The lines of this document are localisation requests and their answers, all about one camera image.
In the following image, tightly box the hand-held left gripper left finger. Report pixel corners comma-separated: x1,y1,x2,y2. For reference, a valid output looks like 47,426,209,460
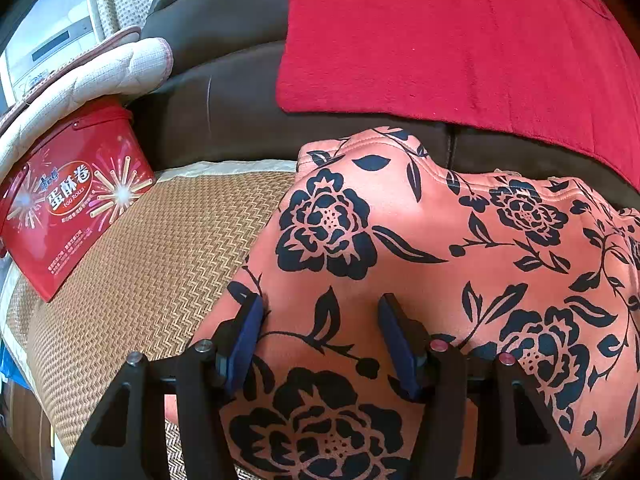
62,294,265,480

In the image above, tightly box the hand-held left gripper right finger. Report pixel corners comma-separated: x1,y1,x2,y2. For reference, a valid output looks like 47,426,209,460
377,294,583,480

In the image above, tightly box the orange floral shirt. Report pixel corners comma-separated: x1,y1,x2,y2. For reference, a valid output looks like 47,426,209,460
165,127,640,480

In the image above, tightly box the woven rattan mat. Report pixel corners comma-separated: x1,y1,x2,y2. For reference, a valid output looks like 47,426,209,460
0,160,301,480

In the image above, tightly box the red printed tin box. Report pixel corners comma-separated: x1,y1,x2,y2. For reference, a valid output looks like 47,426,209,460
0,97,157,303

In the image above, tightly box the brown leather sofa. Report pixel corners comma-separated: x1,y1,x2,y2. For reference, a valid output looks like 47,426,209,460
122,0,640,211

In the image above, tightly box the red blanket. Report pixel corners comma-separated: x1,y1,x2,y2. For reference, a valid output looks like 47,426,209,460
276,0,640,191

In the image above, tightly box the white quilted pad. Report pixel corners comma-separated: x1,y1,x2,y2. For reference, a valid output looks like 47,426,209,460
0,25,173,173

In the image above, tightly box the standing air conditioner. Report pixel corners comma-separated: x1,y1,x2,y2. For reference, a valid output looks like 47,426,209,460
0,0,108,106

